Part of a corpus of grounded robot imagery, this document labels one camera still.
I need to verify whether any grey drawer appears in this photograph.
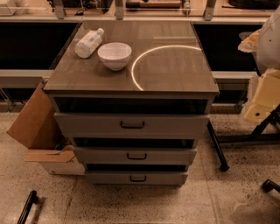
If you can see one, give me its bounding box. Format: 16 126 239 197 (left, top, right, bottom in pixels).
85 171 188 186
54 113 209 139
73 147 197 165

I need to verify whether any white ceramic bowl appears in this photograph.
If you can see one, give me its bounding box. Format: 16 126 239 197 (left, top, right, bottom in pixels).
97 42 132 71

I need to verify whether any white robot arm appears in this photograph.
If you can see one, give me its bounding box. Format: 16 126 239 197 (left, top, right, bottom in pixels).
238 6 280 124

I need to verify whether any black chair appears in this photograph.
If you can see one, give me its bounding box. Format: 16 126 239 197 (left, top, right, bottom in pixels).
206 31 280 172

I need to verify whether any white plastic bottle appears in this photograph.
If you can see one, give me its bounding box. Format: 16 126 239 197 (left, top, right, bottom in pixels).
75 28 104 59

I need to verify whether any grey drawer cabinet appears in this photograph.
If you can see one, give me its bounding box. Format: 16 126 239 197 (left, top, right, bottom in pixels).
44 20 219 174

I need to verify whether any brown cardboard box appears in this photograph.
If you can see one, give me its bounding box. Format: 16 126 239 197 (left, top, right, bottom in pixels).
7 83 84 175

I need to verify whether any black bar lower left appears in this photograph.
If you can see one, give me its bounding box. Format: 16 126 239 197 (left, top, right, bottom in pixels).
17 190 39 224

